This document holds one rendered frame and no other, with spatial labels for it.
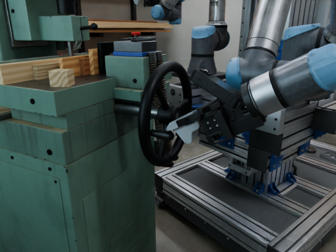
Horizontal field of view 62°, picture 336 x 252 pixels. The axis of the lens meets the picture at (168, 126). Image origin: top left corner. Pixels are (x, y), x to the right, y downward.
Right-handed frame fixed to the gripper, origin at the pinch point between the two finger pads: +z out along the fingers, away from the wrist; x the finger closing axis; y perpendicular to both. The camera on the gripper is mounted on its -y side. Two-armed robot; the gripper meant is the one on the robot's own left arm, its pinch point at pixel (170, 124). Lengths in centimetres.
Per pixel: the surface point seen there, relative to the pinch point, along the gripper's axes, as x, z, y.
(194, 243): 54, 52, 65
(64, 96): -8.4, 17.5, -16.8
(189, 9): 361, 104, -119
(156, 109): 10.2, 8.2, -4.6
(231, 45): 351, 68, -40
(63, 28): 7.9, 22.7, -37.5
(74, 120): -6.0, 20.7, -11.2
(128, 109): 9.7, 16.4, -8.3
